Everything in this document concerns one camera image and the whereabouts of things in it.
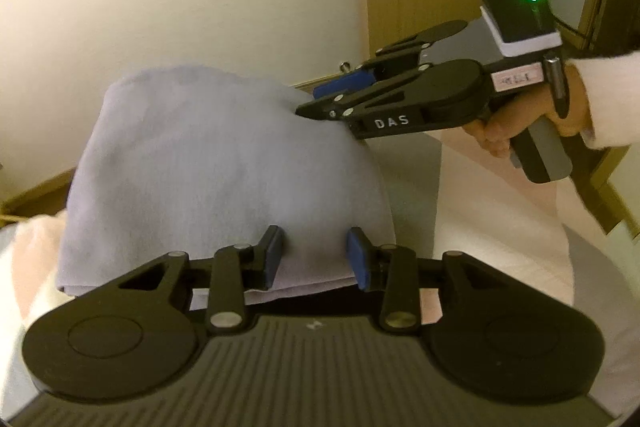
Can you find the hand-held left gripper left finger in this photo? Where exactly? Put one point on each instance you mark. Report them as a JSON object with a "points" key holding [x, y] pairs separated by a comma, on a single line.
{"points": [[274, 257]]}

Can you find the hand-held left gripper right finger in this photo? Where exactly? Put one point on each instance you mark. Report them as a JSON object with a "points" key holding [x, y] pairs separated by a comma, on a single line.
{"points": [[360, 257]]}

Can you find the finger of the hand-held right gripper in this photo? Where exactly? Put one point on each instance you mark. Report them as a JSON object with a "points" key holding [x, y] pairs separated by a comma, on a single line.
{"points": [[370, 99], [350, 82]]}

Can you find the grey garment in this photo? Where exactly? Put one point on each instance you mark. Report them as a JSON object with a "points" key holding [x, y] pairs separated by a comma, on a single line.
{"points": [[210, 167]]}

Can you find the person's right forearm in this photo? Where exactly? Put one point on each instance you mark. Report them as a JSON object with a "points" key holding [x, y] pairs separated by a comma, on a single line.
{"points": [[615, 97]]}

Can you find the person's right hand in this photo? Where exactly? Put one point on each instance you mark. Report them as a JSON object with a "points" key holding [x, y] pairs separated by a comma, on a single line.
{"points": [[492, 137]]}

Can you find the small metal door stopper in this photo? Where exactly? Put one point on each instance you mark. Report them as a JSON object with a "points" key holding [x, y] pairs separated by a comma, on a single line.
{"points": [[343, 67]]}

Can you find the checkered bear print quilt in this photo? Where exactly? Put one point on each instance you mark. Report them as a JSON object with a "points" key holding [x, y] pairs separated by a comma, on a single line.
{"points": [[500, 232]]}

